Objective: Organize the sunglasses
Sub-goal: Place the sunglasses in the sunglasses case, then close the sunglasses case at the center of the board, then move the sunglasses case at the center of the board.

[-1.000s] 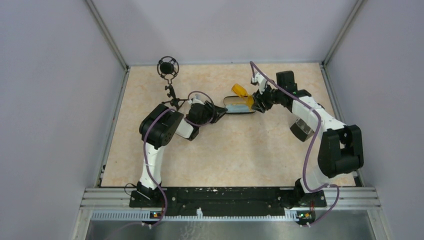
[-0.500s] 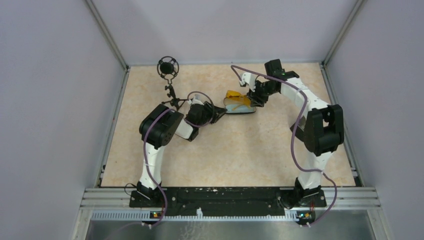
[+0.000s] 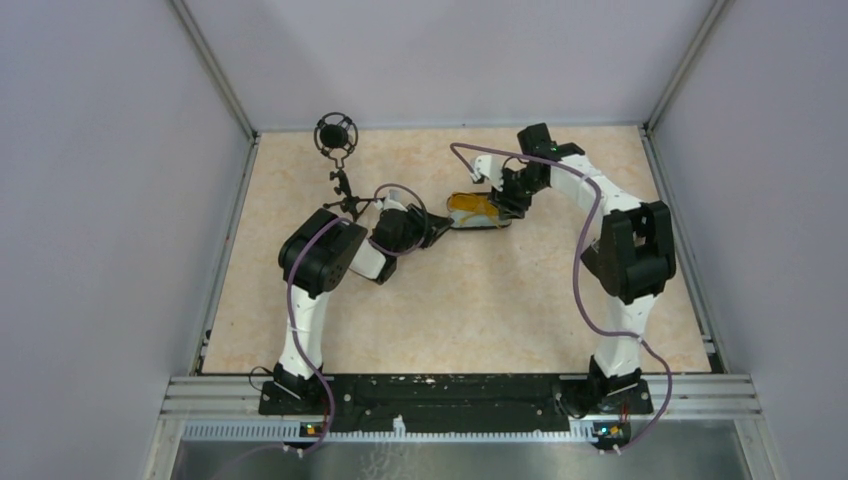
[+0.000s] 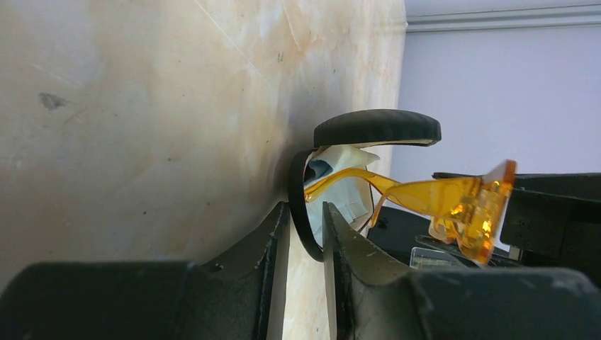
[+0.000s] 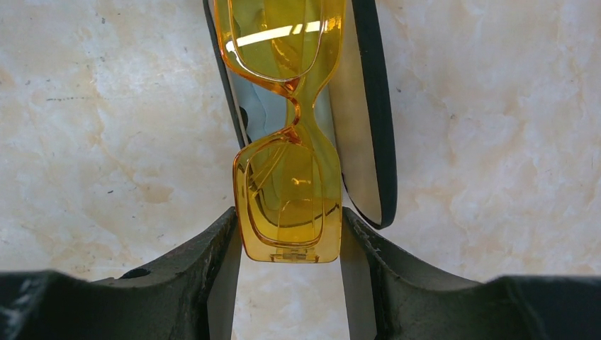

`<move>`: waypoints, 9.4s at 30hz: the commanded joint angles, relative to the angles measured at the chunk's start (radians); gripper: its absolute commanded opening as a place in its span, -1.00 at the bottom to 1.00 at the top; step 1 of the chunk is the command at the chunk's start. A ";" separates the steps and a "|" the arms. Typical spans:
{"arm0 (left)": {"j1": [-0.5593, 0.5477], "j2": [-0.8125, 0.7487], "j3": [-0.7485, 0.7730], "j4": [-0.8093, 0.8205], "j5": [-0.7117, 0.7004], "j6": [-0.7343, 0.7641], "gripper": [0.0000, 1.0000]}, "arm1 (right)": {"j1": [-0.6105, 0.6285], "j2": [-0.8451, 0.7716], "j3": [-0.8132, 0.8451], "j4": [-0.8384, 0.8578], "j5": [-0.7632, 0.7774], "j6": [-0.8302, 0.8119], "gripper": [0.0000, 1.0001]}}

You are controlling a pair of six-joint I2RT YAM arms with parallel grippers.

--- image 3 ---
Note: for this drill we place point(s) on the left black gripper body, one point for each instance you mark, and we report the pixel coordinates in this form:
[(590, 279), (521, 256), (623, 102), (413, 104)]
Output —
[(414, 228)]

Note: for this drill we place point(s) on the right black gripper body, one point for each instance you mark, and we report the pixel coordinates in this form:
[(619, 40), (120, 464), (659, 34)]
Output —
[(515, 196)]

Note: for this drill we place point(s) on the black glasses case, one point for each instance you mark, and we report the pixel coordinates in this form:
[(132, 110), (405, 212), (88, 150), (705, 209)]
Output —
[(477, 222)]

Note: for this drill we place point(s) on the orange sunglasses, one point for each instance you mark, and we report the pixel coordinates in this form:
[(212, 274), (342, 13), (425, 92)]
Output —
[(472, 206)]

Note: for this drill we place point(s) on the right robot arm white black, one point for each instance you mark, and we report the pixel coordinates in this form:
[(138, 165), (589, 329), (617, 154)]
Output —
[(626, 244)]

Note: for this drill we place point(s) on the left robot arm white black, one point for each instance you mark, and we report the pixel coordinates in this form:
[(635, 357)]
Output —
[(316, 258)]

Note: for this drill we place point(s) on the black microphone on tripod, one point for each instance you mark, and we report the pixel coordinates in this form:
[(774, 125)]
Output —
[(336, 137)]

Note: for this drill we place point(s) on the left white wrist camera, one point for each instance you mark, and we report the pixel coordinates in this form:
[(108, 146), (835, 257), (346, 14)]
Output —
[(390, 201)]

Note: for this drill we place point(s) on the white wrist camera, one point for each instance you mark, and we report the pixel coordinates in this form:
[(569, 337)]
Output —
[(390, 201), (486, 168)]

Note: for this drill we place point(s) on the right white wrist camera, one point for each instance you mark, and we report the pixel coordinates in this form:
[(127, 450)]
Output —
[(486, 168)]

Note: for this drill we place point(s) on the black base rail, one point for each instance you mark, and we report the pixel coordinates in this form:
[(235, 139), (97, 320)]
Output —
[(453, 403)]

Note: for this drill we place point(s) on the white cable duct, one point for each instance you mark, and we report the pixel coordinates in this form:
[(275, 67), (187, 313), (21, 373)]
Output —
[(300, 432)]

